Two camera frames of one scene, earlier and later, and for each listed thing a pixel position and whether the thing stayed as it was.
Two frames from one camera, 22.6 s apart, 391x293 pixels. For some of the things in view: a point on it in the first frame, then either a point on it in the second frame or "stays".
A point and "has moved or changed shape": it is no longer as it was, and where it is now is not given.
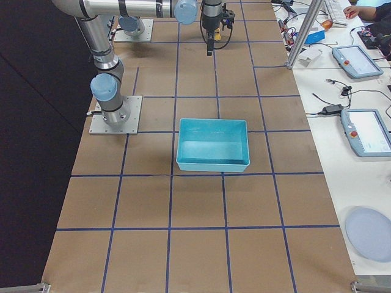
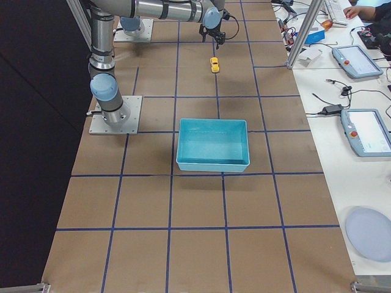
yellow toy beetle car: x=217 y=36 has moved or changed shape
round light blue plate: x=369 y=231 stays
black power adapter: x=332 y=110 stays
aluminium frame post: x=307 y=24 stays
